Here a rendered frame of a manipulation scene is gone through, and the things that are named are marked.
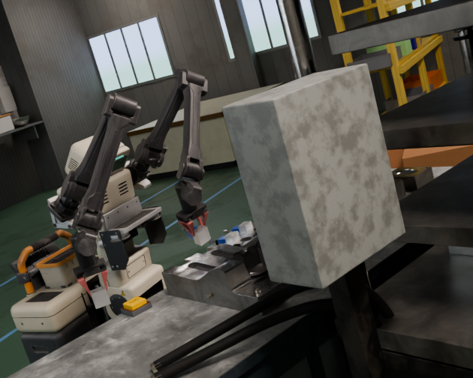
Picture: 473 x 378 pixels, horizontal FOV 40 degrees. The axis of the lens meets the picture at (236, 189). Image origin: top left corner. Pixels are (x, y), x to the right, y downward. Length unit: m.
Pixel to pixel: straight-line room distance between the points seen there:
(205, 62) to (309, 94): 9.62
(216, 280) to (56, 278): 0.94
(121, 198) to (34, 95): 8.58
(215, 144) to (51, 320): 6.06
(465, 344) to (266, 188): 0.62
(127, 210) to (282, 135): 1.42
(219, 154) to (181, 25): 3.21
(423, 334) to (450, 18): 0.76
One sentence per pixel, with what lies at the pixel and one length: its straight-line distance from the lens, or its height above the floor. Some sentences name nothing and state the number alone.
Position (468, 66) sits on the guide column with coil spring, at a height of 1.31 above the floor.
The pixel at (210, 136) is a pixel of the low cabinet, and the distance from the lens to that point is 8.50.
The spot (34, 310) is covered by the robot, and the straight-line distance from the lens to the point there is 2.73.
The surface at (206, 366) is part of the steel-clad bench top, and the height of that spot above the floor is 0.80.
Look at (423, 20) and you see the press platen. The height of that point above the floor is 1.52.
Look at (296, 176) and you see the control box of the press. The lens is 1.26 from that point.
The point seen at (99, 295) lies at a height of 0.95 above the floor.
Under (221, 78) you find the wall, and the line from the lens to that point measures 10.81.
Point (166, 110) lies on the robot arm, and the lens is 2.55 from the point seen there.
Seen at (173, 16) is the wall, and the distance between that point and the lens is 11.12.
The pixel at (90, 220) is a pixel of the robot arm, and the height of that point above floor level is 1.18.
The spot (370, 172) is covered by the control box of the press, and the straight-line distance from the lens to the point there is 1.43.
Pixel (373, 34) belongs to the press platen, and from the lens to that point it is 1.57.
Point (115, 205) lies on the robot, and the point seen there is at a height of 1.11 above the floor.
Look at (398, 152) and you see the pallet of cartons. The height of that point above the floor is 0.44.
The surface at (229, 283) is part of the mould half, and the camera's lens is 2.01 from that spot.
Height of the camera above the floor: 1.60
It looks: 13 degrees down
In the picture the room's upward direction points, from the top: 16 degrees counter-clockwise
